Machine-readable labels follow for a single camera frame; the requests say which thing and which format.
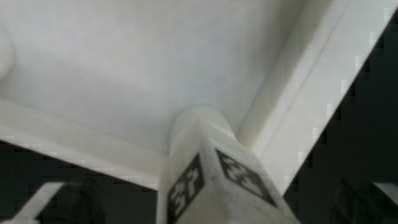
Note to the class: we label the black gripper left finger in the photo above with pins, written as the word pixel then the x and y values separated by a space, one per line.
pixel 65 204

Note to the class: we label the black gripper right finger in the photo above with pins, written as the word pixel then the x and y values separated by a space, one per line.
pixel 365 203

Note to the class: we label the white table leg with tag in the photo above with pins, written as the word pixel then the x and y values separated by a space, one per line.
pixel 216 190

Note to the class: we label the white square tabletop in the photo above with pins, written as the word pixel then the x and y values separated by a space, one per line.
pixel 111 62

